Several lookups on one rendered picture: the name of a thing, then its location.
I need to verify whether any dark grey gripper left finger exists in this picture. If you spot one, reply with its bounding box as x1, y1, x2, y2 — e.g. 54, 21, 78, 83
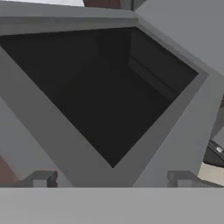
17, 170, 59, 188

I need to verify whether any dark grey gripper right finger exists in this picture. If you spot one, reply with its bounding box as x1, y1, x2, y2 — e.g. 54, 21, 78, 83
166, 170, 224, 188

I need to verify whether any grey microwave oven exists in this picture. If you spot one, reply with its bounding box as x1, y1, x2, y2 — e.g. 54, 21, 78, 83
0, 0, 224, 188

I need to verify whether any black rounded appliance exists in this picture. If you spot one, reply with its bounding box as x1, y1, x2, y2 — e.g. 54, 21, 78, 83
202, 138, 224, 169

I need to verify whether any microwave door with dark window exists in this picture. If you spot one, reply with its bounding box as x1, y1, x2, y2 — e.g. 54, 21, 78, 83
0, 16, 211, 188

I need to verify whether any brown wooden cupboard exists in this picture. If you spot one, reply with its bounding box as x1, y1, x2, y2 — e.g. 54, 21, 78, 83
82, 0, 123, 10

